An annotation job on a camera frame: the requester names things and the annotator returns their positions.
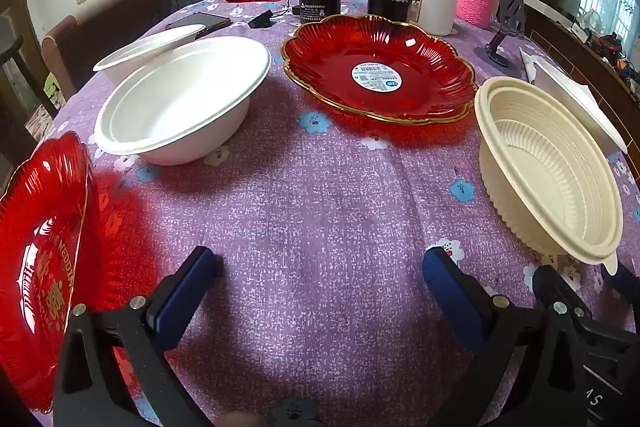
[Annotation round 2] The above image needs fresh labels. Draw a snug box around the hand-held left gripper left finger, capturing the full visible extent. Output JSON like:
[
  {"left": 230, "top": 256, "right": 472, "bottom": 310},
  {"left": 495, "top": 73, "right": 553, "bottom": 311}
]
[{"left": 52, "top": 246, "right": 223, "bottom": 427}]

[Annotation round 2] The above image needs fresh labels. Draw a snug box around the grey phone stand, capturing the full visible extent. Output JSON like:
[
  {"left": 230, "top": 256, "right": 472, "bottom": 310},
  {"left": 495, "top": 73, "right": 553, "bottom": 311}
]
[{"left": 474, "top": 0, "right": 527, "bottom": 68}]

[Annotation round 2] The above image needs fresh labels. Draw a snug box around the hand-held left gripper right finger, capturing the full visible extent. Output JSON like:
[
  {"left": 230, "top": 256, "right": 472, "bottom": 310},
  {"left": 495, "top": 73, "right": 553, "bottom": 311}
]
[{"left": 422, "top": 247, "right": 551, "bottom": 427}]

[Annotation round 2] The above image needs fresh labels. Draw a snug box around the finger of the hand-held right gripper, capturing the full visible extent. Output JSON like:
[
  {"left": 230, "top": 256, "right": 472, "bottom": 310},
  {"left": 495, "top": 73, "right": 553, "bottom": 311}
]
[
  {"left": 532, "top": 264, "right": 591, "bottom": 323},
  {"left": 601, "top": 264, "right": 640, "bottom": 304}
]

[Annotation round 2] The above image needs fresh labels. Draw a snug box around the dark wooden cabinet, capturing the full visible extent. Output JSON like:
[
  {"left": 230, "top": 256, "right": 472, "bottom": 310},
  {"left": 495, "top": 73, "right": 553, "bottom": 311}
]
[{"left": 520, "top": 2, "right": 640, "bottom": 108}]

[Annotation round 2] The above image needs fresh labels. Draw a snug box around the brown chair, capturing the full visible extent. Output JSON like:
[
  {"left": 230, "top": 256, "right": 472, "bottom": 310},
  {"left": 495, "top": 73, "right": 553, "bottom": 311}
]
[{"left": 41, "top": 0, "right": 171, "bottom": 100}]

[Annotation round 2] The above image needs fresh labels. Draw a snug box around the cream ribbed plastic bowl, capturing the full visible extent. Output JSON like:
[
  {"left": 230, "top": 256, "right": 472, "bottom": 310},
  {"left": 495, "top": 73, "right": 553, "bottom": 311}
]
[{"left": 474, "top": 76, "right": 623, "bottom": 278}]

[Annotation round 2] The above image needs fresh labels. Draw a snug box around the purple floral tablecloth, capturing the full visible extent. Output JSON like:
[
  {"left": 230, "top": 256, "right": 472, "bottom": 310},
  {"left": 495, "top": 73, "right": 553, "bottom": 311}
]
[{"left": 27, "top": 0, "right": 640, "bottom": 427}]

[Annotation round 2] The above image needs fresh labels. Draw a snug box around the red plate with white sticker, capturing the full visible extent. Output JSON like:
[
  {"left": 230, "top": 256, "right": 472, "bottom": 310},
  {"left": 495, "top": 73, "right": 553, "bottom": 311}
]
[{"left": 281, "top": 13, "right": 478, "bottom": 125}]

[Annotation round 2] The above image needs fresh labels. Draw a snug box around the black smartphone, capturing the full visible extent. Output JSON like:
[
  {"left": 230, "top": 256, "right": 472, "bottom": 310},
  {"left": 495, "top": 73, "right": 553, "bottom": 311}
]
[{"left": 165, "top": 13, "right": 233, "bottom": 40}]

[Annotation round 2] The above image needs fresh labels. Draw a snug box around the small white paper bowl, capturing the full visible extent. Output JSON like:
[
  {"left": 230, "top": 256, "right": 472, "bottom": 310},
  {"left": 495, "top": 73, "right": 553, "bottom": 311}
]
[{"left": 93, "top": 24, "right": 207, "bottom": 72}]

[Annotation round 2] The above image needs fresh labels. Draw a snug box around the red plate with gold print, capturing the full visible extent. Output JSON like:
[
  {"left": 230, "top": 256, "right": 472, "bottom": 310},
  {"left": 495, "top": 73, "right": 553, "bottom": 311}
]
[{"left": 0, "top": 131, "right": 103, "bottom": 415}]

